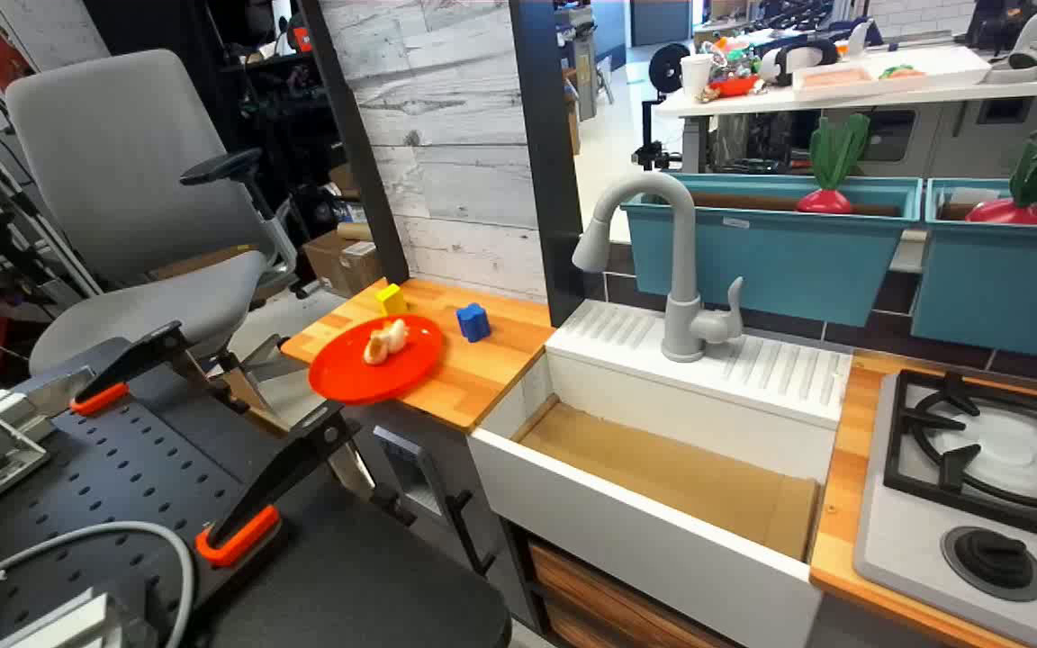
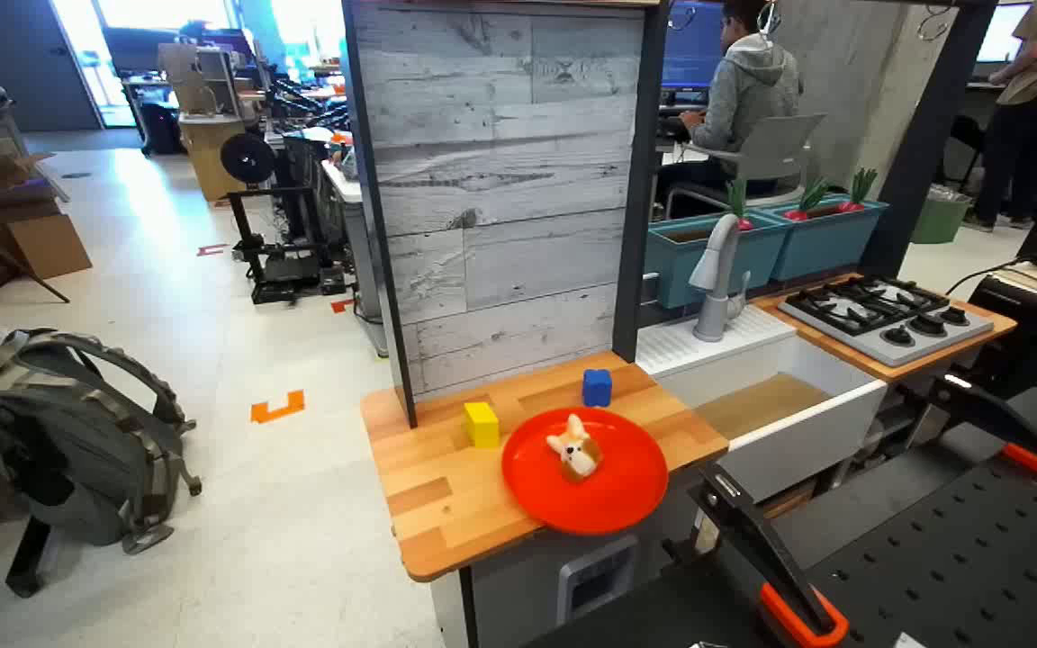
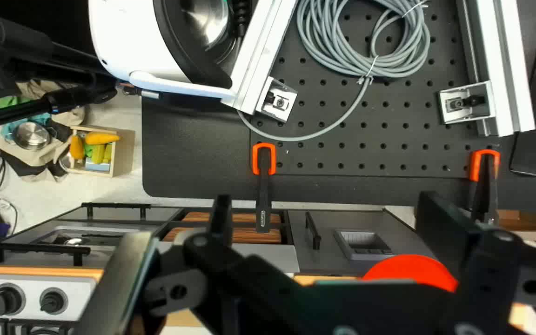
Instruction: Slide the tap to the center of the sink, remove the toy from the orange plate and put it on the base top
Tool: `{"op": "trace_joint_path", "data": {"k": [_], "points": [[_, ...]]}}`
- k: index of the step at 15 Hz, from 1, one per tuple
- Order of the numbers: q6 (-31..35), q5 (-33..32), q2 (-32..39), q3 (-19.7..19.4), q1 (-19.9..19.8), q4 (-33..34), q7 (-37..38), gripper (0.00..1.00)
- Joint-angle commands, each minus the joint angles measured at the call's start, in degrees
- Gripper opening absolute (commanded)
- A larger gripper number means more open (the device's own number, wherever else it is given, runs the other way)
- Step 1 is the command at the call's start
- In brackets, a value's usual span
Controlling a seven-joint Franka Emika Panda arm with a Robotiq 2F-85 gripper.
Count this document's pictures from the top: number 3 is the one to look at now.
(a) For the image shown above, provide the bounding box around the black perforated board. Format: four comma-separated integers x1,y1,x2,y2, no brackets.
142,0,531,206

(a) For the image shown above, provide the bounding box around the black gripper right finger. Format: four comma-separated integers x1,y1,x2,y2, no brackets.
416,189,525,335

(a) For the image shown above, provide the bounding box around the grey toy stove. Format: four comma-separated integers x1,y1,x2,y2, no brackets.
0,275,103,335

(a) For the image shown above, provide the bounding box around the black camera stand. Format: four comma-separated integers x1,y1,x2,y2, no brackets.
0,7,120,135

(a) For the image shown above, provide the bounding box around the orange and black clamp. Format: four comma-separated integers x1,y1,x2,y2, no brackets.
468,146,503,225
250,141,280,234

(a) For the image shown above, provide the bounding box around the shiny metal pot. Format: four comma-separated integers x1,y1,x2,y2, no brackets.
12,118,53,150

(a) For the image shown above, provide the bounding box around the aluminium extrusion with bracket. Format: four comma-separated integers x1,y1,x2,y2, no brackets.
438,0,536,139
220,0,300,122

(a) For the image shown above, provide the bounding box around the black stove knob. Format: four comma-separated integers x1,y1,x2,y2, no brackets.
0,282,27,318
38,284,71,316

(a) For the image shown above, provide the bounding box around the orange toy carrot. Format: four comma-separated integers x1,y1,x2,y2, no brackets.
69,133,88,163

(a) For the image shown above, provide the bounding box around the grey coiled cable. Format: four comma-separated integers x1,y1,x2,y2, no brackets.
237,0,432,145

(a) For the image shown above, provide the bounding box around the orange plastic plate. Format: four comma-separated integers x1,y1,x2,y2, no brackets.
362,251,460,293

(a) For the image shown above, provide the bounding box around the yellow toy vegetable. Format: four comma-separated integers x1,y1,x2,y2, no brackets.
84,130,122,146

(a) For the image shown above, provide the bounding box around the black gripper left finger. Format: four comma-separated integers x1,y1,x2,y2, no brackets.
183,193,321,335

